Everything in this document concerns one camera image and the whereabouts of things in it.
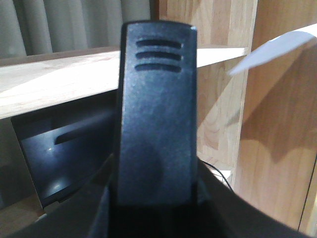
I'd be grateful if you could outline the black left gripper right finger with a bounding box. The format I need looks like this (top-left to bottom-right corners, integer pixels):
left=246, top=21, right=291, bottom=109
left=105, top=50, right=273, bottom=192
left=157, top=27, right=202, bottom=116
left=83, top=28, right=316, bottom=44
left=198, top=162, right=308, bottom=238

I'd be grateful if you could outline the wooden shelf unit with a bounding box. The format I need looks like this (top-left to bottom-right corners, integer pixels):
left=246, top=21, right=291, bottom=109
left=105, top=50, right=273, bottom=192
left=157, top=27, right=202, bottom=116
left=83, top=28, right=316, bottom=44
left=0, top=0, right=317, bottom=238

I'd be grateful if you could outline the black cable right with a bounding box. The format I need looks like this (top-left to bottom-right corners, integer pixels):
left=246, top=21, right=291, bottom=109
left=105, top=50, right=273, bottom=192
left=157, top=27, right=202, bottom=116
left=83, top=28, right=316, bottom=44
left=200, top=160, right=234, bottom=190

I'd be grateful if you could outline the grey curtain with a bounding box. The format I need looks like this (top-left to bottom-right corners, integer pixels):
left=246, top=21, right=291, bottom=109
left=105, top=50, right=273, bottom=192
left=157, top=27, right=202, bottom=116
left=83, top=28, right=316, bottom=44
left=0, top=0, right=154, bottom=59

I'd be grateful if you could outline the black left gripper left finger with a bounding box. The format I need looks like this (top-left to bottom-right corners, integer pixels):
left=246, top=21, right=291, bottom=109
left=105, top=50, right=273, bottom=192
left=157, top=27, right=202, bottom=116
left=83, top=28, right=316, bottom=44
left=14, top=155, right=114, bottom=238

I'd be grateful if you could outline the silver laptop black keyboard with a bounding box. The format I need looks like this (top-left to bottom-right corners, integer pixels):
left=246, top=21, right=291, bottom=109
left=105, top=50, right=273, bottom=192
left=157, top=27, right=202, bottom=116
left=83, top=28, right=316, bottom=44
left=11, top=90, right=117, bottom=207

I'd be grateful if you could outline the white paper sheet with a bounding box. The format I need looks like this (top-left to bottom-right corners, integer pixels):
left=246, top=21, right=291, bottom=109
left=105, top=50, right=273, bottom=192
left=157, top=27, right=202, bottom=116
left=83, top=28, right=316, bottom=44
left=228, top=24, right=317, bottom=76

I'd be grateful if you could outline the black stapler with orange button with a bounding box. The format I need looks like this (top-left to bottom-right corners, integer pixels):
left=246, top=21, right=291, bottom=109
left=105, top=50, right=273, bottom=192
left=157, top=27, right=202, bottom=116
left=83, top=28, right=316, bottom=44
left=109, top=21, right=208, bottom=238

